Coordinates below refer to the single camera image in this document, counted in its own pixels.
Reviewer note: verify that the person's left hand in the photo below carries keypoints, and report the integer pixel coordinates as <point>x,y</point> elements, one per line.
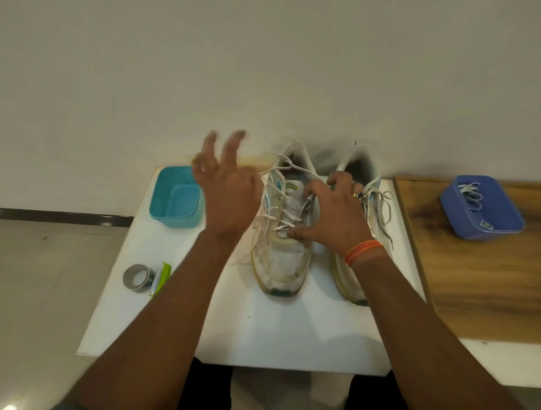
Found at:
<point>230,198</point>

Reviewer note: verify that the person's right hand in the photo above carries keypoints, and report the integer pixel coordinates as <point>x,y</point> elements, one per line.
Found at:
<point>342,219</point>

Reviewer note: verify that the worn white sneaker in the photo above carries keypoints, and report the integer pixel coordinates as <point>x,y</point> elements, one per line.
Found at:
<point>346,283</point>
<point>283,262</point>

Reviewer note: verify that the person's left forearm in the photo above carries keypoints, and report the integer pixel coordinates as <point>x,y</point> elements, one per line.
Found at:
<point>160,329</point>

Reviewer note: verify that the person's right forearm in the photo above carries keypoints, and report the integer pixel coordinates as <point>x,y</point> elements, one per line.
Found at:
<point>422,333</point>

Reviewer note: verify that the orange thread wristband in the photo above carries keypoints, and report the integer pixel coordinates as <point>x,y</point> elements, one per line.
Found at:
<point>363,251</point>

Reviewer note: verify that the teal plastic container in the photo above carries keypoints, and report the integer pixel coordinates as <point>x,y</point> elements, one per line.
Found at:
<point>175,198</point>

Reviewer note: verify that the green utility cutter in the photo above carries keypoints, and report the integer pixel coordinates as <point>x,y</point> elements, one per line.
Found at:
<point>164,272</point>

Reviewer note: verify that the grey tape roll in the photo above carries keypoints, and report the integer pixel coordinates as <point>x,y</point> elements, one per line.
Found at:
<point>136,288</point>

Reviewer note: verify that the blue plastic container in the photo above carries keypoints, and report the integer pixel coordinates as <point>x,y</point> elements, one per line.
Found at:
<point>503,215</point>

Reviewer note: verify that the black trousers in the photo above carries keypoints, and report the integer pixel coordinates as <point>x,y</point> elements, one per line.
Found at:
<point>203,388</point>

